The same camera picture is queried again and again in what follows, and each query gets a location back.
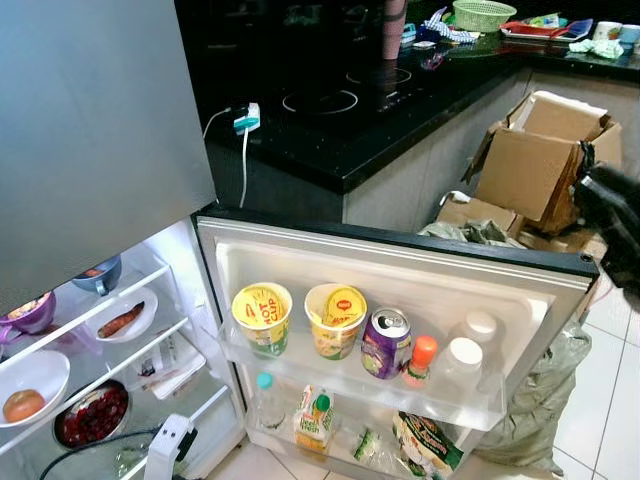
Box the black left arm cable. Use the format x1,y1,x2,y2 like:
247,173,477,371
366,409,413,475
38,428,161,480

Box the small green vegetable pack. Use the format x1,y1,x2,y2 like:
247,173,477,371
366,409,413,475
350,428,383,463

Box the white power cable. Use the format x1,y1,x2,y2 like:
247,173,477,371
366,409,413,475
203,105,251,209

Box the white teal plug adapter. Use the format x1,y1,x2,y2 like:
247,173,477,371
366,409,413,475
233,103,262,136

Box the white oval plate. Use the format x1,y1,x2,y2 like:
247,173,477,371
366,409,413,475
85,288,159,344

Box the purple drink can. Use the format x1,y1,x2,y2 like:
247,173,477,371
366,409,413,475
360,307,413,380

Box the purple bowl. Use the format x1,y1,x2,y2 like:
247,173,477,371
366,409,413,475
0,291,58,336

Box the pale green crumpled cloth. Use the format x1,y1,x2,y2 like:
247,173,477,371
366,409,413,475
568,38,626,59

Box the clear bottle teal cap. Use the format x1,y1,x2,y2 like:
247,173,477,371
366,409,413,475
252,372,286,431

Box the blue white checked cloth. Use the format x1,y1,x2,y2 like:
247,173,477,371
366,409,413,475
415,10,481,46

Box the white wrapped package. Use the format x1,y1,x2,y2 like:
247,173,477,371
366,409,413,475
135,335,206,401

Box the kitchen cabinet black countertop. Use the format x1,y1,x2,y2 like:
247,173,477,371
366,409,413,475
175,0,640,236

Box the grey fridge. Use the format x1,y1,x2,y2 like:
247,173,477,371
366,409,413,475
0,0,601,480

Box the green plastic basket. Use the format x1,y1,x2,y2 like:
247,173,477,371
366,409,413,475
452,0,505,34

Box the grey green sack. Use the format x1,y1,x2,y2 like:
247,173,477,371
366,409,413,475
420,220,593,471

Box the brown sausage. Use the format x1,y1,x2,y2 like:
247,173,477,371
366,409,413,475
98,305,147,338

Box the black induction cooktop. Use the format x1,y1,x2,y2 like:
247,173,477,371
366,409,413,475
265,60,441,126

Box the pink tumbler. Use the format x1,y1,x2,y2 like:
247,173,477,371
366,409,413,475
383,0,408,61

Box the yellow instant noodle cup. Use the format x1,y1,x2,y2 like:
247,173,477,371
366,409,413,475
231,282,294,359
304,283,369,361

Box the green snack package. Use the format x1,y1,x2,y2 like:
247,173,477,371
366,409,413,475
392,410,466,479

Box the black tangled strap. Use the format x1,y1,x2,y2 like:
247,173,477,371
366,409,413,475
577,140,599,179

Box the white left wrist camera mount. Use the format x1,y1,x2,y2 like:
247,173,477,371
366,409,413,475
145,414,199,480

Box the metal bowl red berries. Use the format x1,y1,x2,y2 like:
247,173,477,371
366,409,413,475
52,379,132,450

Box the open cardboard box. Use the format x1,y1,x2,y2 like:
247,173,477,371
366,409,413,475
465,90,623,236

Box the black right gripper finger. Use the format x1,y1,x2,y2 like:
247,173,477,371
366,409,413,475
573,178,626,266
588,165,640,226

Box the yellow juice carton green cap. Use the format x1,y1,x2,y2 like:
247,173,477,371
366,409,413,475
293,386,336,456

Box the blue grey bowl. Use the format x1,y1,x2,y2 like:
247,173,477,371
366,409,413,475
72,255,124,296

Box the orange round fruit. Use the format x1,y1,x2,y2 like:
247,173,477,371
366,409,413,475
3,389,47,424

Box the white mug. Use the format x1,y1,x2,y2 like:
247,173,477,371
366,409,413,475
593,21,625,46

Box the white bowl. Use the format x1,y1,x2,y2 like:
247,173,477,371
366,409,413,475
0,350,72,429

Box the small orange cap bottle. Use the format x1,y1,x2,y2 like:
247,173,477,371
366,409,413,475
405,335,439,389

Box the red tray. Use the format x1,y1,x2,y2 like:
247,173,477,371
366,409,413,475
500,18,593,43

